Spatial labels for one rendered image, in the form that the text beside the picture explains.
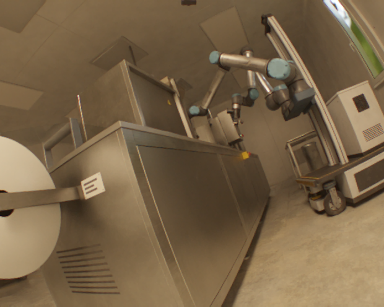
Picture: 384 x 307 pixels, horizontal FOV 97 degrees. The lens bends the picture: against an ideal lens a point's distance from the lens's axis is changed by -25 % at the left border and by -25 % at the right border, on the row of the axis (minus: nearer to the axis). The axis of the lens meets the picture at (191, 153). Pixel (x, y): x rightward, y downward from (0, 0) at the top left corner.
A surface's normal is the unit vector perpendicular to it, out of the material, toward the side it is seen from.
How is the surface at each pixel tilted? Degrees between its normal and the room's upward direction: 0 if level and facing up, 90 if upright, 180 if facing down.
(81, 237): 90
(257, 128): 90
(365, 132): 90
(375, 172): 90
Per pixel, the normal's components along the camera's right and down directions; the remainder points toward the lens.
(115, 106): -0.38, -0.04
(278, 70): -0.65, 0.16
